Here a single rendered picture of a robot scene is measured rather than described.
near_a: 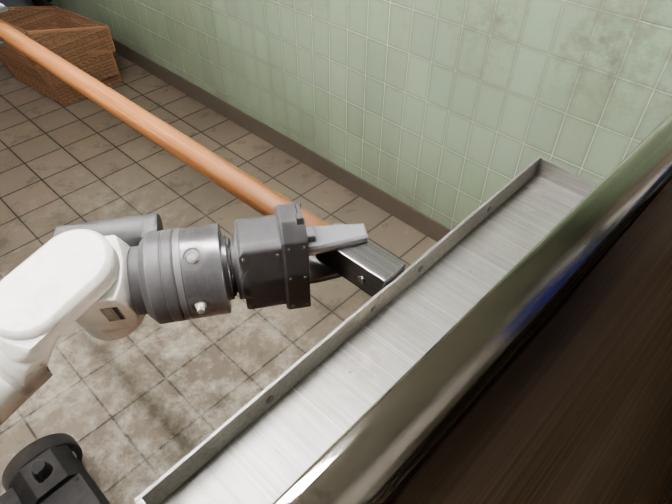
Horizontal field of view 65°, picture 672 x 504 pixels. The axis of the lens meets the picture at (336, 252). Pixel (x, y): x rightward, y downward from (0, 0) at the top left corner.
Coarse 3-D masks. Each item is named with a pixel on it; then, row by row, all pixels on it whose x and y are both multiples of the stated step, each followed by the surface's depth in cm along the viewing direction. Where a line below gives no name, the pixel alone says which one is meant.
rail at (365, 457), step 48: (624, 192) 21; (576, 240) 19; (528, 288) 18; (480, 336) 16; (528, 336) 17; (432, 384) 15; (480, 384) 15; (384, 432) 14; (432, 432) 14; (336, 480) 13; (384, 480) 13
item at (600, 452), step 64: (640, 256) 22; (576, 320) 20; (640, 320) 20; (512, 384) 18; (576, 384) 18; (640, 384) 18; (448, 448) 16; (512, 448) 16; (576, 448) 16; (640, 448) 17
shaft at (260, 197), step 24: (0, 24) 92; (24, 48) 87; (72, 72) 79; (96, 96) 75; (120, 96) 74; (144, 120) 69; (168, 144) 66; (192, 144) 65; (216, 168) 61; (240, 192) 59; (264, 192) 58; (312, 216) 55
